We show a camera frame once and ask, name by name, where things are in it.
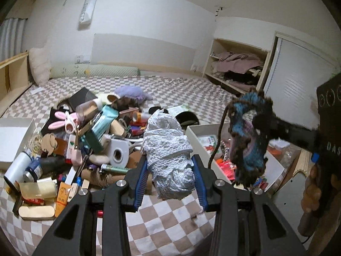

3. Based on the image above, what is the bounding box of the white container box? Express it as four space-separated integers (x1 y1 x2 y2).
185 124 287 190

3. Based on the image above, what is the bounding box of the beige oblong case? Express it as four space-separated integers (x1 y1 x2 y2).
18 205 55 220

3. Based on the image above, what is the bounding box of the pink clothes pile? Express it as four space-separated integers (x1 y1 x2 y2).
212 51 264 74

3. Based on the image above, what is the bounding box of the white hanging bag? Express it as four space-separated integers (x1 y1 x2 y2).
78 0 98 25

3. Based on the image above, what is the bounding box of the blue can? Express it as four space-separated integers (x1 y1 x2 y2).
23 161 43 182

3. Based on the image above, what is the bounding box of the pink bunny ear toy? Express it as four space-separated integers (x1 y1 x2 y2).
49 111 80 134

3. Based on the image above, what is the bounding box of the small red packet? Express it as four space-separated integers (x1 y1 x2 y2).
21 196 46 206

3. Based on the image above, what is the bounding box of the fluffy white pillow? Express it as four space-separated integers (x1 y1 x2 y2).
28 47 52 85

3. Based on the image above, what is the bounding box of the black bottle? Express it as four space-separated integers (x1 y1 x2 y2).
39 156 67 175

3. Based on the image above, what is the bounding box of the person's right hand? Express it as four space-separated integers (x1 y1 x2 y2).
301 163 324 215

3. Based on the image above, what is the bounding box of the wooden bedside shelf unit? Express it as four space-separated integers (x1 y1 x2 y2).
0 51 34 118

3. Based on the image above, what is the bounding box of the black cup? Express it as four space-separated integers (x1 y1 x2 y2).
176 112 200 126

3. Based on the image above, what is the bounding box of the black clothes pile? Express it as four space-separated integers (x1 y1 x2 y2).
224 71 260 86

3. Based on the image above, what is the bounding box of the white knitted cloth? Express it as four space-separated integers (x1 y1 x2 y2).
141 112 196 200

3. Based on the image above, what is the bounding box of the purple plush toy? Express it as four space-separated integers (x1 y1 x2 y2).
114 86 153 102

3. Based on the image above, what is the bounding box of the black box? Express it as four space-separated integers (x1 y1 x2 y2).
65 87 98 110

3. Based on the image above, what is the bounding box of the pink bottle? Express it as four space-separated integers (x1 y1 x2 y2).
66 135 83 166

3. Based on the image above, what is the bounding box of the clear storage bin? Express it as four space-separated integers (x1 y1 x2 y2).
266 137 303 171

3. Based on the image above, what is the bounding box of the yellow orange tube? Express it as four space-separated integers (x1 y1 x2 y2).
55 181 70 218

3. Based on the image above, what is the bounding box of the white shallow box lid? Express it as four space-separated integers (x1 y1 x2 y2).
0 117 36 170

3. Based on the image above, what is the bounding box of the white tube orange cap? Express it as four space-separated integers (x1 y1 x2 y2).
132 111 152 122

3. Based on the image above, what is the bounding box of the white tape dispenser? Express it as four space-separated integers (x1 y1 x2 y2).
108 136 131 168

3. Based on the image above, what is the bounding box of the green bolster pillow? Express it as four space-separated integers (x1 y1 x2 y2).
50 64 140 79

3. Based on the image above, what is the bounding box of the dark brown furry item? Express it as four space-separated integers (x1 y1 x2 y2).
110 96 139 110

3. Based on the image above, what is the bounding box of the grey curtain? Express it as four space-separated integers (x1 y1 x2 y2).
0 18 27 62

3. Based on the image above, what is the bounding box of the beige oval stone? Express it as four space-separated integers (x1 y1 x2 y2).
89 155 111 166

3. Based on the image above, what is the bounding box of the beige printed curtain valance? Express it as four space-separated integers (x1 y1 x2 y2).
5 0 36 20

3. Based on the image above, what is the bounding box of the wooden closet shelf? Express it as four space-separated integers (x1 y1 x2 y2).
203 38 272 95

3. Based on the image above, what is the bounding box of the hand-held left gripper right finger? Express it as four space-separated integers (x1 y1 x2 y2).
190 154 304 256

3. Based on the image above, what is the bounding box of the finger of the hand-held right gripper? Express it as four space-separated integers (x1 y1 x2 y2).
252 114 319 139
269 132 321 152

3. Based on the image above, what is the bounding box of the white green card box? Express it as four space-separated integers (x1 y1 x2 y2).
198 136 217 148

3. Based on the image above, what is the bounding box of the translucent yellowish bottle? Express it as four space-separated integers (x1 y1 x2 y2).
19 177 58 199

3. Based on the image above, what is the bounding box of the teal packet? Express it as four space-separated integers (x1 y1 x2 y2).
92 105 119 139

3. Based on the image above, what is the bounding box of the grey headboard panel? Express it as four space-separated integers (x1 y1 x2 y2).
92 33 198 71

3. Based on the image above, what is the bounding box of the dark green box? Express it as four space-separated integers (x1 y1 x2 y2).
82 132 104 152

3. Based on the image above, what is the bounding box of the blue brown crochet hat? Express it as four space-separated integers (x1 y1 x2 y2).
208 91 273 187

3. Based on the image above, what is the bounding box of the white thermos bottle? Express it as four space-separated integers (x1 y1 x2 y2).
3 151 33 186

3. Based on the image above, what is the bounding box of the green pen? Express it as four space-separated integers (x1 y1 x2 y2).
101 164 130 174

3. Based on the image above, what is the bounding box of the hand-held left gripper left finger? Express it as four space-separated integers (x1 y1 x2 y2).
32 155 150 256

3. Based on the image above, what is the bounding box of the white louvered door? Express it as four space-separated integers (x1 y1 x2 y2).
262 32 341 128

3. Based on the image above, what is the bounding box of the clear plastic cup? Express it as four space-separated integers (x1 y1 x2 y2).
76 99 103 122

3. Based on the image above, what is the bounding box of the brown cardboard cutout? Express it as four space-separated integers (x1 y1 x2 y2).
41 133 67 156

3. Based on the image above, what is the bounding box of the wooden lid jar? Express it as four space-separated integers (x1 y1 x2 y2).
110 120 127 136

